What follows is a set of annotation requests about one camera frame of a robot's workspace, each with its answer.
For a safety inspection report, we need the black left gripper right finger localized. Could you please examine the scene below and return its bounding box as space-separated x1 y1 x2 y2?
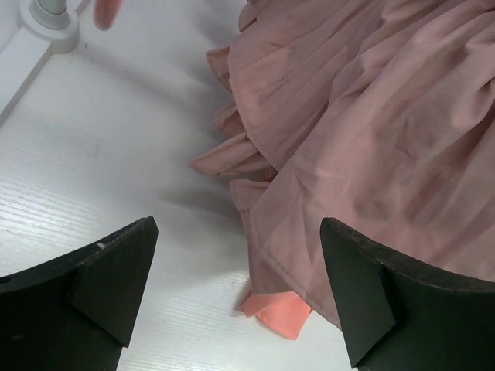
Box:
320 218 494 371

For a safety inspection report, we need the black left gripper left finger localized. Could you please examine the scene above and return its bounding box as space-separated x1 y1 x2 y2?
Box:
1 217 159 371

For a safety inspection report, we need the coral pink skirt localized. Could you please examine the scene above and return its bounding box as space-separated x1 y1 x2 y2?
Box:
241 291 312 340

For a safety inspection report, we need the dusty pink dress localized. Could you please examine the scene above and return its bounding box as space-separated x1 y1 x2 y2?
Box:
192 1 494 323

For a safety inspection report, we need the white clothes rack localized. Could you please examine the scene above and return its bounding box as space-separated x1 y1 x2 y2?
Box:
1 1 88 121

